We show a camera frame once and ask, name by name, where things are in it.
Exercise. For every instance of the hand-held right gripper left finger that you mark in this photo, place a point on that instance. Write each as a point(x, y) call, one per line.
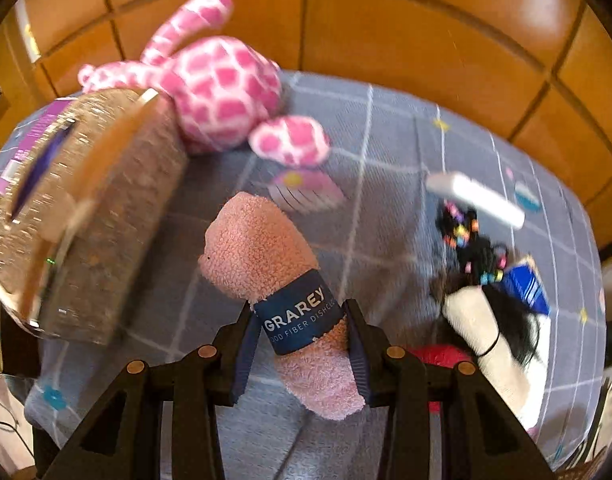
point(243, 360)

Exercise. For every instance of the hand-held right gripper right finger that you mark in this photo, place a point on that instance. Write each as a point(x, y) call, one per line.
point(358, 360)

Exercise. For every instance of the black wig with coloured beads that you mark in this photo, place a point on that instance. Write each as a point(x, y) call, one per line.
point(481, 255)

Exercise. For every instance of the red soft object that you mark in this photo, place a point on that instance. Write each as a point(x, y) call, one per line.
point(436, 355)

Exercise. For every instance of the grey checked bed sheet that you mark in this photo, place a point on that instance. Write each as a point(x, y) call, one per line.
point(386, 185)

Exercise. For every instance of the blue striped packet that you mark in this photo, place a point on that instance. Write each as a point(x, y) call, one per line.
point(526, 282)

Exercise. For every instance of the white rectangular object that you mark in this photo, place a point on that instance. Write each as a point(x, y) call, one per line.
point(476, 197)

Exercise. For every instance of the pink spotted plush toy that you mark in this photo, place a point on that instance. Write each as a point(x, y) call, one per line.
point(221, 85)

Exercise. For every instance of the purple cardboard box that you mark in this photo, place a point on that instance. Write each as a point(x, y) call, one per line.
point(41, 125)

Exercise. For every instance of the wooden wardrobe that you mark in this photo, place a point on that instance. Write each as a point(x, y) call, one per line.
point(411, 35)

